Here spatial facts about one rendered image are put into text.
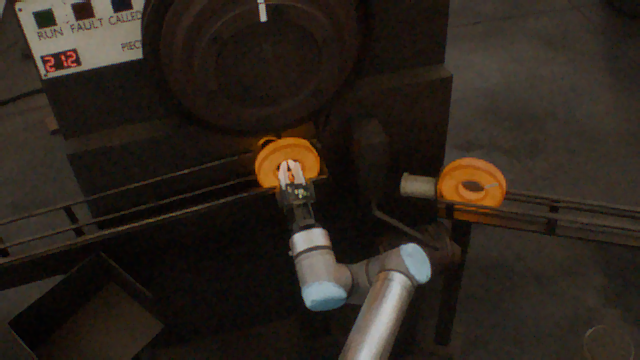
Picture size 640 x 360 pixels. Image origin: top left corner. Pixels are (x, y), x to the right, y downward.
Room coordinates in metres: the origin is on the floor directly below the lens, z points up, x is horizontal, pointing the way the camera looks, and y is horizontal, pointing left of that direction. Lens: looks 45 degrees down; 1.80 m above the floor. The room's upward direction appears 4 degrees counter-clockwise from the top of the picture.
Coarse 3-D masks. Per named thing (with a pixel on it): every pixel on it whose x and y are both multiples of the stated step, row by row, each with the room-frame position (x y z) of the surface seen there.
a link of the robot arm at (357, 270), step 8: (352, 264) 0.89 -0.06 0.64; (360, 264) 0.88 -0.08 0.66; (352, 272) 0.85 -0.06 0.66; (360, 272) 0.85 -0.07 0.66; (352, 280) 0.83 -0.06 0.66; (360, 280) 0.84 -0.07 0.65; (352, 288) 0.82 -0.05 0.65; (360, 288) 0.83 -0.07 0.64; (368, 288) 0.82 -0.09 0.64; (352, 296) 0.81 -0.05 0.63; (360, 296) 0.82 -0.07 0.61
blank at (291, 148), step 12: (276, 144) 1.13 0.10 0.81; (288, 144) 1.12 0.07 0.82; (300, 144) 1.13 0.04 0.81; (264, 156) 1.11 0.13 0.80; (276, 156) 1.11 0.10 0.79; (288, 156) 1.12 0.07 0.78; (300, 156) 1.12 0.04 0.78; (312, 156) 1.13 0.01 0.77; (264, 168) 1.10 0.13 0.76; (300, 168) 1.13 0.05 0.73; (312, 168) 1.13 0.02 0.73; (264, 180) 1.10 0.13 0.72; (276, 180) 1.11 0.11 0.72
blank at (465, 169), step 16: (464, 160) 1.06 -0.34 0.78; (480, 160) 1.05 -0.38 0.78; (448, 176) 1.06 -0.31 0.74; (464, 176) 1.04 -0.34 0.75; (480, 176) 1.03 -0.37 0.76; (496, 176) 1.02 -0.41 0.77; (448, 192) 1.05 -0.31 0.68; (464, 192) 1.06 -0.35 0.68; (480, 192) 1.05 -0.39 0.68; (496, 192) 1.01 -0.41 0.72
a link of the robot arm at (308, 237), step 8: (304, 232) 0.91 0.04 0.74; (312, 232) 0.91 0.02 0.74; (320, 232) 0.91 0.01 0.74; (296, 240) 0.90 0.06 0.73; (304, 240) 0.89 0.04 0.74; (312, 240) 0.89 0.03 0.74; (320, 240) 0.89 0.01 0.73; (328, 240) 0.91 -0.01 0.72; (296, 248) 0.89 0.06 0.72; (304, 248) 0.88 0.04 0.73
